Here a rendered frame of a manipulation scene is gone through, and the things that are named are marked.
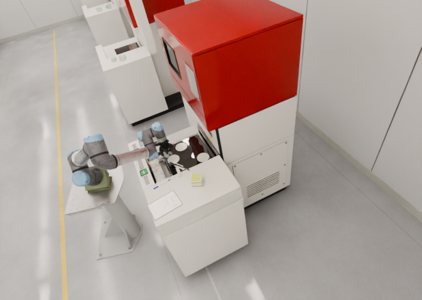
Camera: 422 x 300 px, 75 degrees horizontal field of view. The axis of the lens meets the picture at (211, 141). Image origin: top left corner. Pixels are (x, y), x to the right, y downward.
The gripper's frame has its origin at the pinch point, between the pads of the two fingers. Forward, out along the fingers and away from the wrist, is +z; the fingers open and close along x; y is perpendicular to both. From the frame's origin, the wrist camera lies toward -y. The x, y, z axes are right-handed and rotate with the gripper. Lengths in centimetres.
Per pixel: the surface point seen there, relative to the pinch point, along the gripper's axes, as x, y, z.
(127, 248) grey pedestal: -60, -35, 90
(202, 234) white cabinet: -35, 51, 30
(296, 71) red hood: 69, 81, -52
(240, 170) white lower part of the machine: 27, 52, 24
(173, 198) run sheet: -33.9, 33.8, -5.5
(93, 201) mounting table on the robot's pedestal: -57, -34, 9
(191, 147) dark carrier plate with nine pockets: 17.4, 12.9, 1.3
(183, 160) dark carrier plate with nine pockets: 1.7, 15.2, 1.3
